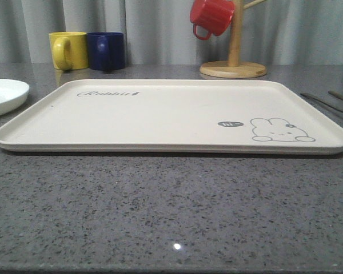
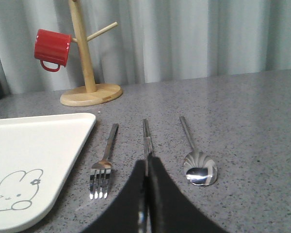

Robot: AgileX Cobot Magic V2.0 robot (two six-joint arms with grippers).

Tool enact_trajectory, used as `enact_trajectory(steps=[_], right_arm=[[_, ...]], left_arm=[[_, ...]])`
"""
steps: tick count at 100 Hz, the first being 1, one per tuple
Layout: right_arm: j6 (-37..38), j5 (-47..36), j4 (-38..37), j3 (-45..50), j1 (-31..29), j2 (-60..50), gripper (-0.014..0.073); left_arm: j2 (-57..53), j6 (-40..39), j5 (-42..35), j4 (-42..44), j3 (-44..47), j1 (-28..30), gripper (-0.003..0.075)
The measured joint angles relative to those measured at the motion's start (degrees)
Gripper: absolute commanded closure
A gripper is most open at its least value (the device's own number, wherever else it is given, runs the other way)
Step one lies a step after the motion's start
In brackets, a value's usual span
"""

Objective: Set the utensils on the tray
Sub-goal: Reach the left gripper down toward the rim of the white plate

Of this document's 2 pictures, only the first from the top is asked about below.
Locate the beige rabbit serving tray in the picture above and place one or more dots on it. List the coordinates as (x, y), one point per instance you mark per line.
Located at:
(231, 116)

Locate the dark blue mug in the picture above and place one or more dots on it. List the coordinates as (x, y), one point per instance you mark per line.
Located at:
(106, 50)

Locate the wooden mug tree stand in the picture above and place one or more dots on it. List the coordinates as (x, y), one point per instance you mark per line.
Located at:
(233, 67)

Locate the red mug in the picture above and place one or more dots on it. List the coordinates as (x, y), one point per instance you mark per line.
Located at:
(211, 17)

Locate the silver fork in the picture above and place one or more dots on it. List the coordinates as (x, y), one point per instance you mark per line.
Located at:
(312, 97)

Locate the yellow mug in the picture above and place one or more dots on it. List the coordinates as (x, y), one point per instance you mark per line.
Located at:
(69, 50)

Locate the white round plate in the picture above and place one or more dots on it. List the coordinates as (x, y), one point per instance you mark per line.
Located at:
(13, 93)

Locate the silver metal chopstick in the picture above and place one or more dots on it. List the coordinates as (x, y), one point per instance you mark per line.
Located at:
(335, 94)

